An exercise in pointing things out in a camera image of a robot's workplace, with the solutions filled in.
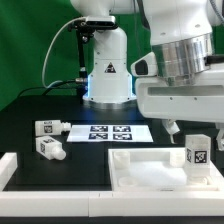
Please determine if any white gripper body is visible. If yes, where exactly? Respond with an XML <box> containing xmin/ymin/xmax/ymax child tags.
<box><xmin>135</xmin><ymin>73</ymin><xmax>224</xmax><ymax>123</ymax></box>

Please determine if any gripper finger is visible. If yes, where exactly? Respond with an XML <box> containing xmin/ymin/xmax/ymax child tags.
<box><xmin>216</xmin><ymin>123</ymin><xmax>224</xmax><ymax>150</ymax></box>
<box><xmin>162</xmin><ymin>119</ymin><xmax>180</xmax><ymax>144</ymax></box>

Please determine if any white square tabletop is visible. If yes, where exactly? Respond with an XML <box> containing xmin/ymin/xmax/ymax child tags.
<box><xmin>108</xmin><ymin>147</ymin><xmax>224</xmax><ymax>192</ymax></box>

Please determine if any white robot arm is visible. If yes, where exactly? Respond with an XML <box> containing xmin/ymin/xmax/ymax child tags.
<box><xmin>70</xmin><ymin>0</ymin><xmax>224</xmax><ymax>151</ymax></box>

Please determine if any paper sheet with tags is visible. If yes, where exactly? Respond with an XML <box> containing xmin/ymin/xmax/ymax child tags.
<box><xmin>67</xmin><ymin>125</ymin><xmax>153</xmax><ymax>142</ymax></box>

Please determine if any white U-shaped fence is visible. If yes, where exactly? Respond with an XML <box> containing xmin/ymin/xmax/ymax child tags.
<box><xmin>0</xmin><ymin>153</ymin><xmax>224</xmax><ymax>217</ymax></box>

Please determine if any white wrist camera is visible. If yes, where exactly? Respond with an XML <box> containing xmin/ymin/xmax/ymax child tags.
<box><xmin>131</xmin><ymin>52</ymin><xmax>158</xmax><ymax>77</ymax></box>

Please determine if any grey cable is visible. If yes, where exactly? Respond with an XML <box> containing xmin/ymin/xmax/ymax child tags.
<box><xmin>41</xmin><ymin>16</ymin><xmax>87</xmax><ymax>90</ymax></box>

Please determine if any black camera stand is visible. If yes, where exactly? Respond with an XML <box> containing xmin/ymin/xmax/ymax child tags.
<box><xmin>68</xmin><ymin>16</ymin><xmax>118</xmax><ymax>84</ymax></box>

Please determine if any black cable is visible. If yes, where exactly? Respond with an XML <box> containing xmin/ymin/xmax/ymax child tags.
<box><xmin>16</xmin><ymin>79</ymin><xmax>88</xmax><ymax>98</ymax></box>

